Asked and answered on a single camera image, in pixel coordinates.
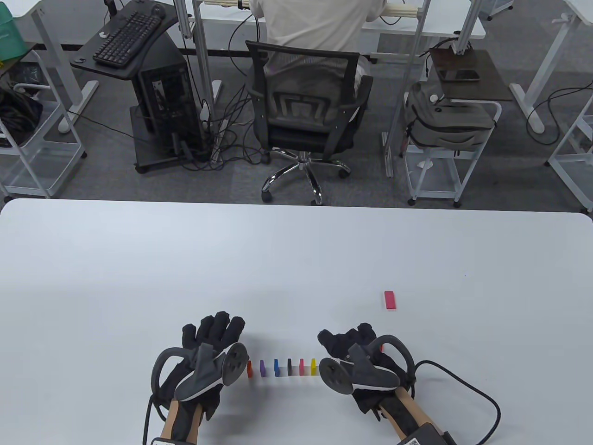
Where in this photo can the person's right forearm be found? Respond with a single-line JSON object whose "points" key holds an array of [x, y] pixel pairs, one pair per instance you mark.
{"points": [[419, 417]]}

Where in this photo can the white desk frame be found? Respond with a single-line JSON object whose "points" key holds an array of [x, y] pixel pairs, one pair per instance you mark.
{"points": [[570, 176]]}

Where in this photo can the black monitor pole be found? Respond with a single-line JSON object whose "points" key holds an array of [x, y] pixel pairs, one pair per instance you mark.
{"points": [[111, 4]]}

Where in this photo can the beige wooden rail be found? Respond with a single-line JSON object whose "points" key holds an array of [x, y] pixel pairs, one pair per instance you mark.
{"points": [[400, 9]]}

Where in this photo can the white wheeled cart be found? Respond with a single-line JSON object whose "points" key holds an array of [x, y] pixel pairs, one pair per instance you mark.
{"points": [[438, 176], [41, 162]]}

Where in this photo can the black keyboard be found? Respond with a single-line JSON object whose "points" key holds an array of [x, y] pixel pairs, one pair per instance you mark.
{"points": [[126, 38]]}

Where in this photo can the brown wooden board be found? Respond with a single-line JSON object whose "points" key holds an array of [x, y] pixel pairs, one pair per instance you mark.
{"points": [[468, 60]]}

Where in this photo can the grey backpack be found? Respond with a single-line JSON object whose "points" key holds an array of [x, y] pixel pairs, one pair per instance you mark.
{"points": [[444, 120]]}

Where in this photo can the white desk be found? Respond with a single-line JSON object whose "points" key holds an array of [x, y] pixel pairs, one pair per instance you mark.
{"points": [[550, 60], [59, 51], [403, 28]]}

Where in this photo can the green storage box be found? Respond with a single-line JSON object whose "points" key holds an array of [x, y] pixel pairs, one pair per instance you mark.
{"points": [[8, 32]]}

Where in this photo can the black computer mouse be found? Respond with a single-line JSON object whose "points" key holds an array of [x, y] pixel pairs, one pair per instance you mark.
{"points": [[158, 8]]}

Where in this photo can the black bag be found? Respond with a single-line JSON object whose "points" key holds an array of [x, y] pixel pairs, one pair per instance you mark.
{"points": [[16, 116]]}

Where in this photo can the black computer tower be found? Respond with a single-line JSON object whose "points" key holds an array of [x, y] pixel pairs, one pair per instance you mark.
{"points": [[167, 102]]}

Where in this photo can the person's left forearm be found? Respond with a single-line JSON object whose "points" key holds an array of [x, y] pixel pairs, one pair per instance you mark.
{"points": [[169, 422]]}

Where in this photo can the grey tracking controller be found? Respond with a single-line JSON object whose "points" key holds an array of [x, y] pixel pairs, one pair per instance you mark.
{"points": [[373, 375], [199, 378]]}

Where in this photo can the white power strip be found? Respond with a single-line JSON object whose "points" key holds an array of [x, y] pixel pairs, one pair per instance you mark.
{"points": [[220, 139]]}

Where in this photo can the person's right hand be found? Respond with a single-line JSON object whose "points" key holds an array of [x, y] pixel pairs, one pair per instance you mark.
{"points": [[345, 340]]}

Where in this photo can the person's left hand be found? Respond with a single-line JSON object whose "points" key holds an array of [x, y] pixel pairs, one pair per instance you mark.
{"points": [[214, 330]]}

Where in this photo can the aluminium frame post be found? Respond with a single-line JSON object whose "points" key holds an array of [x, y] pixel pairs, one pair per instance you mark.
{"points": [[204, 55]]}

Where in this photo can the black computer cart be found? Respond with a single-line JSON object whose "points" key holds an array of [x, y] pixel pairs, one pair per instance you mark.
{"points": [[85, 62]]}

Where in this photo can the black smartphone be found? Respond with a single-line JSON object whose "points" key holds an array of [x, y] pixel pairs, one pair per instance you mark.
{"points": [[458, 75]]}

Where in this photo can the black mesh office chair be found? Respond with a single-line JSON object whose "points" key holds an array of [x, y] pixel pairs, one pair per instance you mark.
{"points": [[305, 139]]}

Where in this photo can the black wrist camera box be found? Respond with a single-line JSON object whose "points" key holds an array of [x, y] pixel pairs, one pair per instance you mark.
{"points": [[169, 441], [426, 436]]}

